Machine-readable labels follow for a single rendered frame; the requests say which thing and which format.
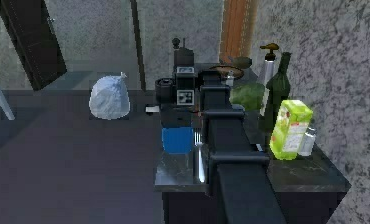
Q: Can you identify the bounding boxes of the silver brown pump bottle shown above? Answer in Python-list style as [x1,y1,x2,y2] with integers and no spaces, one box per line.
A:
[258,42,281,118]

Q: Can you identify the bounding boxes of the dark round bowl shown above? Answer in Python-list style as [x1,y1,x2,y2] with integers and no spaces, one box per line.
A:
[232,56,254,70]

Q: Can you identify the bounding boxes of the brown round pan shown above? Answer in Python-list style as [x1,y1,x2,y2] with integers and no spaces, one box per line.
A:
[208,64,246,80]

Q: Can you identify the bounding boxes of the white chair leg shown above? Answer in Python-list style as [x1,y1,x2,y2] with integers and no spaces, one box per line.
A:
[0,75,16,122]

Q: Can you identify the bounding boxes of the lime green carton box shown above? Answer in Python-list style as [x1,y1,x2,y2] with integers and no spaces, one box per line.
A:
[268,98,315,162]

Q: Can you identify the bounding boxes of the black counter cabinet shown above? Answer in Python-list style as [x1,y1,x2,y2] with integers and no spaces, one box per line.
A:
[154,62,353,224]

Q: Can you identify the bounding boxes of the black room door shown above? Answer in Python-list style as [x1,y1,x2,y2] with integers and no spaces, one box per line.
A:
[0,0,68,92]

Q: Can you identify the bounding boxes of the blue spray bottle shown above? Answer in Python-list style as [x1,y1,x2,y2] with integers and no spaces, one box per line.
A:
[161,126,195,155]

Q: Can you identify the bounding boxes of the small grey pepper shaker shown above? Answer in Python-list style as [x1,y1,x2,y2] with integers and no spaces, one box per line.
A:
[225,71,235,88]

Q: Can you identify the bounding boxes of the clear salt shaker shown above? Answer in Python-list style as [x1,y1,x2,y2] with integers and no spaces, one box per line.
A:
[297,126,318,158]

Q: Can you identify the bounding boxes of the silver fork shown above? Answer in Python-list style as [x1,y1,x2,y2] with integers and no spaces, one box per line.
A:
[193,130,206,184]

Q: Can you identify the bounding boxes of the brown wooden door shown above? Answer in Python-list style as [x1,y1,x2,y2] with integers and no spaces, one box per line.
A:
[218,0,260,65]

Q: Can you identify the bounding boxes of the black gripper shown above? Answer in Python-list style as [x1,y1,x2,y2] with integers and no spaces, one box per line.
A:
[145,77,196,129]

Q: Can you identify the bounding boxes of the black thin post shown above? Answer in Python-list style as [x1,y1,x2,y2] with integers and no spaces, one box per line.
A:
[129,0,148,92]

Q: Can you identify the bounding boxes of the white tied garbage bag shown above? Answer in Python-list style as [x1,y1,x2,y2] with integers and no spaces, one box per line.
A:
[88,71,132,121]

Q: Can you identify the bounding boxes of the dark green wine bottle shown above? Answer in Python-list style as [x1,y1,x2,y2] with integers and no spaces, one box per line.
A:
[259,51,293,141]

